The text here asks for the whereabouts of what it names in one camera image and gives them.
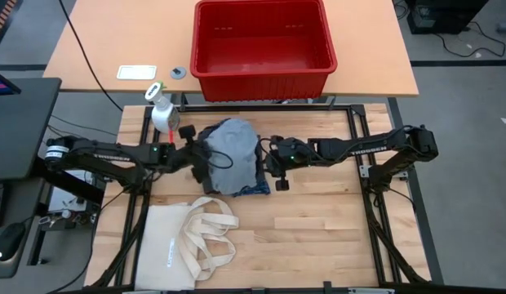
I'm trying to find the light wooden desk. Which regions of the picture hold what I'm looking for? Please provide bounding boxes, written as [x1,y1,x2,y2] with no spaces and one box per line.
[42,0,420,98]

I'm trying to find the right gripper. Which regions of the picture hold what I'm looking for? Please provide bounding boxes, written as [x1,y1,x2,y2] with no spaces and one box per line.
[264,135,316,192]

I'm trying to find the black garment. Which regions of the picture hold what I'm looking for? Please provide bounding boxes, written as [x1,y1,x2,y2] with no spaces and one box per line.
[197,127,221,195]

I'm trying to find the blue plaid pajama pants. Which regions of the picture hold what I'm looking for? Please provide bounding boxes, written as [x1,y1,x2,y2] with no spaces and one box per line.
[232,181,272,198]

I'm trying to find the black side desk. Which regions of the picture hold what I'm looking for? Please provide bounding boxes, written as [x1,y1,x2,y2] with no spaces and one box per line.
[0,77,62,182]

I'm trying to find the white electronics box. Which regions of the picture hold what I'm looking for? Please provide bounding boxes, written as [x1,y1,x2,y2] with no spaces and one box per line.
[47,169,101,216]

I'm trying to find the cream canvas tote bag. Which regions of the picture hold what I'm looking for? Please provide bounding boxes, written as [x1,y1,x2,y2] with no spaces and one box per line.
[133,196,241,292]

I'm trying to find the white spray bottle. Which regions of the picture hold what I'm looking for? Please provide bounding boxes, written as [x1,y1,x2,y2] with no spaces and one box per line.
[144,80,182,134]

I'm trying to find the light grey small cloth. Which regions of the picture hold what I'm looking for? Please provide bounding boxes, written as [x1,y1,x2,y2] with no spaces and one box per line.
[203,118,260,196]

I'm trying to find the long black cable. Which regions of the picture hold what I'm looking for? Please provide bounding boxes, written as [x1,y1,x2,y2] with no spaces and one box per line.
[58,0,124,112]

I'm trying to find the black floor cable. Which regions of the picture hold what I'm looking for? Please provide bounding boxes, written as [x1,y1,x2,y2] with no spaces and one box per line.
[434,20,506,58]

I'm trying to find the black computer tower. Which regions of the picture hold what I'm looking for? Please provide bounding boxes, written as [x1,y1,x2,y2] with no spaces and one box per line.
[406,0,490,35]

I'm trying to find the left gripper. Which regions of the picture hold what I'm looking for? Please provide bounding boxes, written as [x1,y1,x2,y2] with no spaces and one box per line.
[166,134,209,185]

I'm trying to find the red plastic laundry bin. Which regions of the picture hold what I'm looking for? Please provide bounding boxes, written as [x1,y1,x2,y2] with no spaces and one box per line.
[189,0,339,103]

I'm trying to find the black panel with orange stripes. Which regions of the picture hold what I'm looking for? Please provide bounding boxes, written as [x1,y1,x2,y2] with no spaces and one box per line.
[0,0,20,44]

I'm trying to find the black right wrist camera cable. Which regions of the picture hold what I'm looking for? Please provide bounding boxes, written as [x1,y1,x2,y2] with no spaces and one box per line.
[257,137,278,167]

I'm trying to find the black computer mouse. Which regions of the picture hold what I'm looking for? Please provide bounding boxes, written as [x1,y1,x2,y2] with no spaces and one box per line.
[0,222,28,262]

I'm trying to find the white rectangular pad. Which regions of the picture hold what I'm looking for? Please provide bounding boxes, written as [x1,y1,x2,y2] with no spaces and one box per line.
[116,64,158,82]

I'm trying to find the computer screen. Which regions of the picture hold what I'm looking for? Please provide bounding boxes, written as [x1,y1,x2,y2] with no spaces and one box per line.
[0,68,22,97]

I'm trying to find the black aluminium table frame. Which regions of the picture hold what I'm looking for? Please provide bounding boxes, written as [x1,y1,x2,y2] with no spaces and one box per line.
[89,104,432,294]

